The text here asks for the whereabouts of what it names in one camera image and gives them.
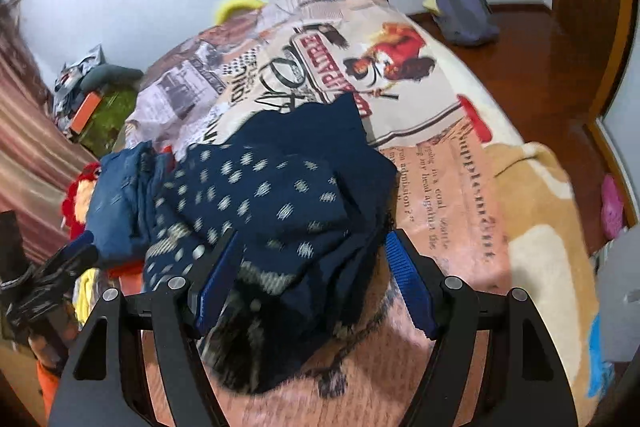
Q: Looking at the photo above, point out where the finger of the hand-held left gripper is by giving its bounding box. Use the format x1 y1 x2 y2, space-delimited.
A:
61 230 98 261
34 246 99 296

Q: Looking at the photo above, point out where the printed blanket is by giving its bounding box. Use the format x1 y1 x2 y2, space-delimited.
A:
120 0 619 427

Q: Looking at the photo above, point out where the green box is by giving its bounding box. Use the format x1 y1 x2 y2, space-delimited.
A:
79 88 139 158

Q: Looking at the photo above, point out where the blue denim garment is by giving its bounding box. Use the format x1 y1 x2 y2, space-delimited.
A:
84 141 173 269

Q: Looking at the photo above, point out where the person's left forearm orange sleeve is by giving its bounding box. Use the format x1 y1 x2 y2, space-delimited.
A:
36 356 67 415

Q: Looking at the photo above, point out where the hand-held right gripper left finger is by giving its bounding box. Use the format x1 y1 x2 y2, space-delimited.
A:
47 229 246 427

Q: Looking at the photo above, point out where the printed plastic bag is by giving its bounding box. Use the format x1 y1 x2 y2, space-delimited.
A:
51 43 107 118

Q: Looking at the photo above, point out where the pink slipper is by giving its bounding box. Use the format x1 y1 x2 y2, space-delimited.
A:
600 173 627 241

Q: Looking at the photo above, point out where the grey plush toy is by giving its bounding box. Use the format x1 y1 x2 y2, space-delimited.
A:
79 63 144 94

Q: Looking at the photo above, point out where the wooden door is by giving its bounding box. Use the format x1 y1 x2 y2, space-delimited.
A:
544 0 637 124

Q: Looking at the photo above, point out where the red knitted item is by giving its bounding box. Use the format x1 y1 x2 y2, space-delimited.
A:
61 161 104 241

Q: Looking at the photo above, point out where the yellow plastic object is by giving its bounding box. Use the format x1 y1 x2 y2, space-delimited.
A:
214 0 267 26

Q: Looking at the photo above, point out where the red garment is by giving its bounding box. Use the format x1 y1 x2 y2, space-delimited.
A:
106 256 149 281

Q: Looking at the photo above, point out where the navy patterned jacket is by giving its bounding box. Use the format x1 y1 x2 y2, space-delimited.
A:
142 92 401 395

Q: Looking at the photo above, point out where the yellow garment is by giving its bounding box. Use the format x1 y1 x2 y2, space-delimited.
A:
74 267 104 326

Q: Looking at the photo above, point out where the person's left hand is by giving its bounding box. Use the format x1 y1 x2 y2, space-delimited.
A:
27 302 76 360

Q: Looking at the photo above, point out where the orange box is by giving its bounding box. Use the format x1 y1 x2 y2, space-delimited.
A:
66 91 104 136

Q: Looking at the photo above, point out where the purple-grey backpack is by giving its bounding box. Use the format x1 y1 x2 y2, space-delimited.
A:
431 0 501 48

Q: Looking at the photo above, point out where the striped curtain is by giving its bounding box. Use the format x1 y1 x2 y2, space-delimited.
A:
0 1 97 264

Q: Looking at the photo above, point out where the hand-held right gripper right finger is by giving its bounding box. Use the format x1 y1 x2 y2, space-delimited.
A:
384 229 584 427

